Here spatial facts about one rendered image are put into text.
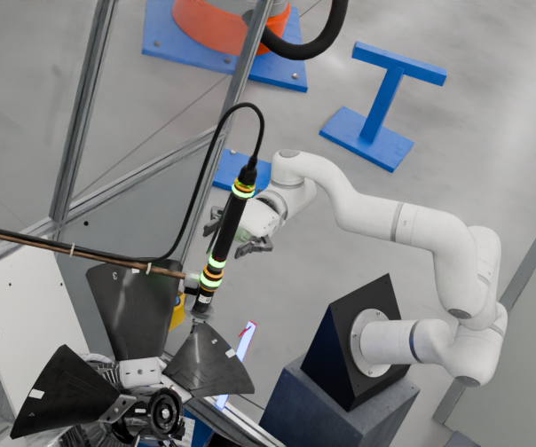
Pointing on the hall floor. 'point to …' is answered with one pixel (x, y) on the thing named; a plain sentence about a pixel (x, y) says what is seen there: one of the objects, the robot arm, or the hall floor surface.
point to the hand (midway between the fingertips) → (224, 240)
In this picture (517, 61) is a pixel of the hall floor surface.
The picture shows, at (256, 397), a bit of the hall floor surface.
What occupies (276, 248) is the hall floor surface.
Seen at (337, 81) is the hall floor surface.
